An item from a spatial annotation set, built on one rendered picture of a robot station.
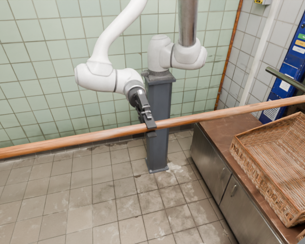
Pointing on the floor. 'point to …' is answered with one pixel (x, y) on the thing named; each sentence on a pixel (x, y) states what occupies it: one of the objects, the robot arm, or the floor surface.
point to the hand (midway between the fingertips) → (149, 126)
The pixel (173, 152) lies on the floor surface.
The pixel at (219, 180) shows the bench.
